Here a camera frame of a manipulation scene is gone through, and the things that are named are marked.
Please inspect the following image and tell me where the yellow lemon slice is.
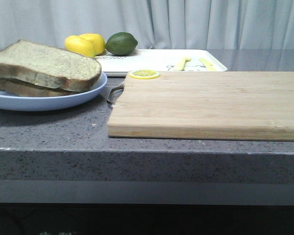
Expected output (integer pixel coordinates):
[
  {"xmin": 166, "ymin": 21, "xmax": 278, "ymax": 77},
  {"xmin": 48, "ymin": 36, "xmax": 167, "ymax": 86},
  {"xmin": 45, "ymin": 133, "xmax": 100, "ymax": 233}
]
[{"xmin": 129, "ymin": 69, "xmax": 160, "ymax": 79}]

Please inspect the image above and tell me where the green lime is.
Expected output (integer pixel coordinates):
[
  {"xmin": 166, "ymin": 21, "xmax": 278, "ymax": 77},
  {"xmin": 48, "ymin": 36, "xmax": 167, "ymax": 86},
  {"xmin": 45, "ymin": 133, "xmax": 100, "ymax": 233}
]
[{"xmin": 105, "ymin": 32, "xmax": 138, "ymax": 56}]

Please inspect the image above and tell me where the grey curtain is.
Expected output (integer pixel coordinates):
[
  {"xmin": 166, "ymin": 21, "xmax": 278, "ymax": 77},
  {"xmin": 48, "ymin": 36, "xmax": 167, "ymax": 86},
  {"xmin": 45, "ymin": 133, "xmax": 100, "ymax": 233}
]
[{"xmin": 0, "ymin": 0, "xmax": 294, "ymax": 49}]

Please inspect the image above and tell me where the bottom bread slice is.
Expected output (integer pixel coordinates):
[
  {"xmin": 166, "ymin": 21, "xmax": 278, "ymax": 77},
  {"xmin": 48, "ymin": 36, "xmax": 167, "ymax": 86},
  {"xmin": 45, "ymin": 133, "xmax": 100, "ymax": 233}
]
[{"xmin": 0, "ymin": 77, "xmax": 79, "ymax": 97}]

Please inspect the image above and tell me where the light blue plate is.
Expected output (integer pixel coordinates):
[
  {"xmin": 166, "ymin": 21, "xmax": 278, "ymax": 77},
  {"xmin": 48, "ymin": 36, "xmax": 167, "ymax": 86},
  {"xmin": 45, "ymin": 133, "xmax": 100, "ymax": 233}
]
[{"xmin": 0, "ymin": 73, "xmax": 107, "ymax": 112}]

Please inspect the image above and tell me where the wooden cutting board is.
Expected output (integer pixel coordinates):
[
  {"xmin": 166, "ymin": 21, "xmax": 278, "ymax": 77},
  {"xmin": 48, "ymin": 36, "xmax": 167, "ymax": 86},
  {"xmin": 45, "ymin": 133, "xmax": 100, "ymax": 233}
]
[{"xmin": 107, "ymin": 71, "xmax": 294, "ymax": 141}]

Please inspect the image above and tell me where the yellow plastic fork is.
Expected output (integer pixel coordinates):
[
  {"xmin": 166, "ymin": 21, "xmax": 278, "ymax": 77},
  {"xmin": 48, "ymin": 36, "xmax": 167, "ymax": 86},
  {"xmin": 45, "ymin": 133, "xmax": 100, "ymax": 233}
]
[{"xmin": 173, "ymin": 56, "xmax": 191, "ymax": 71}]

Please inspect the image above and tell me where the yellow plastic knife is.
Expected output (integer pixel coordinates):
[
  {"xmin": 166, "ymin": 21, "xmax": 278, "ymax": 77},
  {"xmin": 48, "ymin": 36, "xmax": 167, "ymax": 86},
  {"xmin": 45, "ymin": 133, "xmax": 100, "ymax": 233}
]
[{"xmin": 198, "ymin": 58, "xmax": 218, "ymax": 71}]

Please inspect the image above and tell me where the white rectangular tray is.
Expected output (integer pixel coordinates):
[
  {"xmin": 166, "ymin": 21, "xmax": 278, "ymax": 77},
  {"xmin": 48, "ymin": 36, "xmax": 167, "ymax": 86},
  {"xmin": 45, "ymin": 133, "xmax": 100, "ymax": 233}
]
[{"xmin": 96, "ymin": 49, "xmax": 227, "ymax": 77}]

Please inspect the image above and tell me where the brown bread slice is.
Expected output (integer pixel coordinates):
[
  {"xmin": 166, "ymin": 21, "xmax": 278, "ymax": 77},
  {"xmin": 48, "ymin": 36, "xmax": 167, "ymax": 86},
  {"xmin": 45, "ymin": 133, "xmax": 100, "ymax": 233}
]
[{"xmin": 0, "ymin": 40, "xmax": 101, "ymax": 92}]

